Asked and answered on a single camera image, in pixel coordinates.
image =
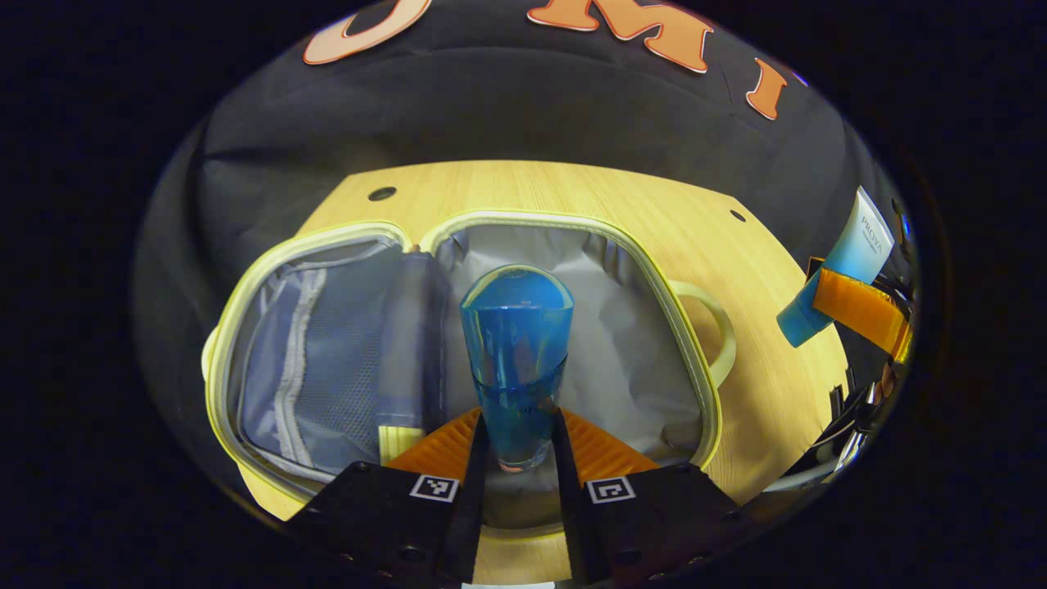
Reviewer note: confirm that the blue transparent bottle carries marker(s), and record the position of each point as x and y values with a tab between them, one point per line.
515	343

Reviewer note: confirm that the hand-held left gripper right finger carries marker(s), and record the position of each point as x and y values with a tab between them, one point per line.
572	507

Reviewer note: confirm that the pale yellow suitcase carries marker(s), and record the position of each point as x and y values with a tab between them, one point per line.
630	327

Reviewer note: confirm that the white and blue tube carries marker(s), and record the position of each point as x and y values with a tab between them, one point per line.
855	245

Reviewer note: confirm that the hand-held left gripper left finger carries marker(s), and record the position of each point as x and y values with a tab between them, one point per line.
473	499

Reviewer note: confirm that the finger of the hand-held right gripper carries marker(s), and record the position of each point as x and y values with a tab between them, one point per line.
859	311
814	272

